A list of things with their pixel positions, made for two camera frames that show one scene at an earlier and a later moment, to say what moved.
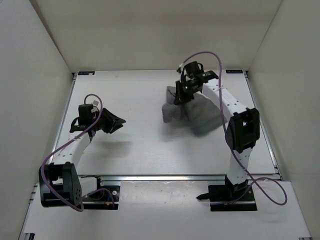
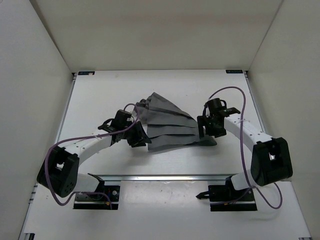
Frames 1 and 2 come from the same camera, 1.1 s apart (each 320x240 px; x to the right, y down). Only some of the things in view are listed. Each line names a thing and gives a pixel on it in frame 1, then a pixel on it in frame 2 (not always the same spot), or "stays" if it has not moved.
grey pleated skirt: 199,114 to 167,127
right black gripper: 181,98 to 202,121
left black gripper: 111,118 to 137,141
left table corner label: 86,73 stays
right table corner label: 234,71 stays
